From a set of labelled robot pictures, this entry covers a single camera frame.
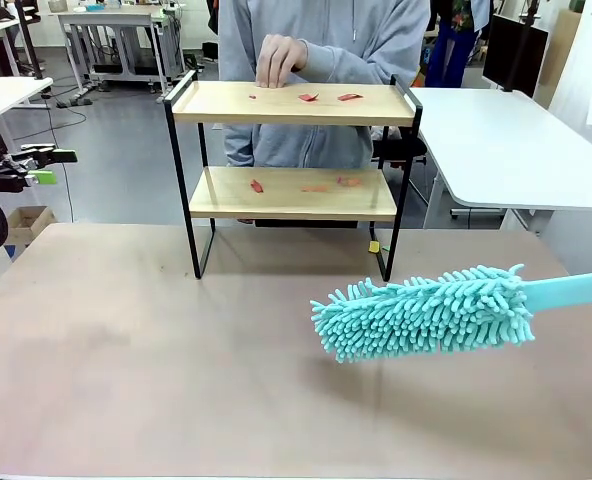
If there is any teal microfiber duster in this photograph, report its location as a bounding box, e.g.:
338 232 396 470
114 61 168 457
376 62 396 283
309 264 592 365

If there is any two-tier wooden shelf black frame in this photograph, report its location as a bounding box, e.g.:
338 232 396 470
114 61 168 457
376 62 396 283
163 69 424 283

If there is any person's left hand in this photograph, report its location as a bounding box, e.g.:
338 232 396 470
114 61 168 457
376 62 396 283
254 33 308 90

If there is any cardboard box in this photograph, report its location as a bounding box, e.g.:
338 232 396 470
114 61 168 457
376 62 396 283
3 205 58 250

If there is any black stand pole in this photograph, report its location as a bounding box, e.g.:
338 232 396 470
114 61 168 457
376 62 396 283
14 0 46 81

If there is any white-framed workbench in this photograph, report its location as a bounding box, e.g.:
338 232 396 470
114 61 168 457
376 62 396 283
55 3 187 105

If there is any black office chair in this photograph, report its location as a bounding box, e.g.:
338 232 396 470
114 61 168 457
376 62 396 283
373 127 430 170

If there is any black monitor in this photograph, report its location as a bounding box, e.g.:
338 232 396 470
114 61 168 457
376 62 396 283
482 13 550 94

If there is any person in blue trousers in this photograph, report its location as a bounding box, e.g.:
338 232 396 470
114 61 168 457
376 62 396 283
423 0 495 89

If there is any person in grey hoodie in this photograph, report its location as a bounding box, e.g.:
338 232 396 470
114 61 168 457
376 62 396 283
218 0 432 170

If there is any black floor cable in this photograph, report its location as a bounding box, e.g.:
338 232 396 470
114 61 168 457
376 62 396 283
40 87 88 224

